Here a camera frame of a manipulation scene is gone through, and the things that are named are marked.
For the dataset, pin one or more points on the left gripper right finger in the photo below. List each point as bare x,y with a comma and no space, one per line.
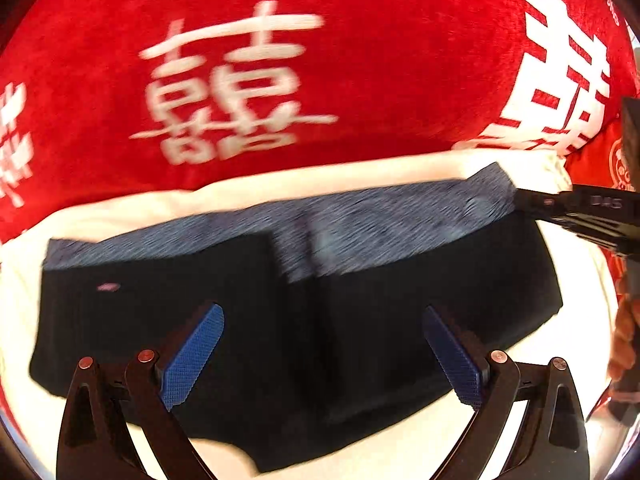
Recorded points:
551,442

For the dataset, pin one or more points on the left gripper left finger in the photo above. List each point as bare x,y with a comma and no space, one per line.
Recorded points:
94,441

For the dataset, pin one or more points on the black pants blue patterned waistband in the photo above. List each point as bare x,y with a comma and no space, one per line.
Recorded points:
323,301

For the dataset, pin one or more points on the person's right hand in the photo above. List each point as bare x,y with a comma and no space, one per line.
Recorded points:
623,355

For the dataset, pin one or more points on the red blanket white characters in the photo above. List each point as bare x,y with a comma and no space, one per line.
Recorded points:
103,98

